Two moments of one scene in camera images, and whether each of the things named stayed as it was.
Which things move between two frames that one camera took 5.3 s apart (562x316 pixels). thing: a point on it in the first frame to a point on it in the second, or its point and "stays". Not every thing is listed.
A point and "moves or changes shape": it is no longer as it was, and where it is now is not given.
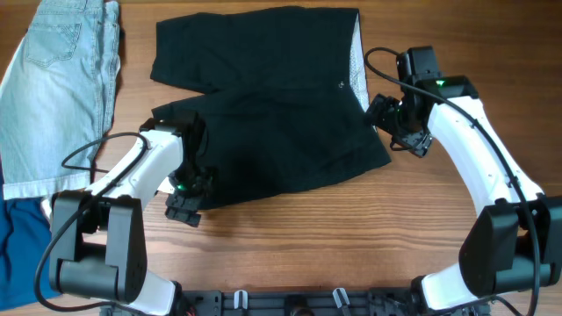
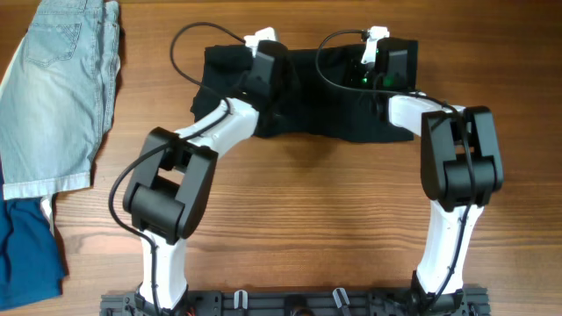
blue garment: (25, 233) stays
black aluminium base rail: (314, 302) stays
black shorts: (285, 101) moves or changes shape
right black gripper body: (389, 114) to (362, 74)
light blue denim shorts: (57, 96) stays
